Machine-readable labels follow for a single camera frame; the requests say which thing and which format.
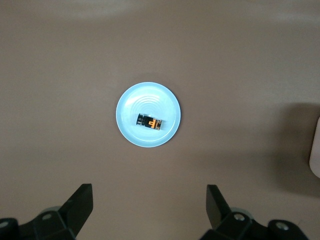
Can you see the orange push button switch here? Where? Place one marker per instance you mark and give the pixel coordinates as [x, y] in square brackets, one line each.
[150, 122]

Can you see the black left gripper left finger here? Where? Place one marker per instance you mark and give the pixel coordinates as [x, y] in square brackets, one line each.
[62, 220]

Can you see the white lidded storage box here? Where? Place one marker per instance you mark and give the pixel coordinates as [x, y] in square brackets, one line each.
[315, 150]

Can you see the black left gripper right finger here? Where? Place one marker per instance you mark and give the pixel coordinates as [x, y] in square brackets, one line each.
[232, 225]

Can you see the light blue round plate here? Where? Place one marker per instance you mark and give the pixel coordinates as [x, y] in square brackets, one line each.
[150, 100]

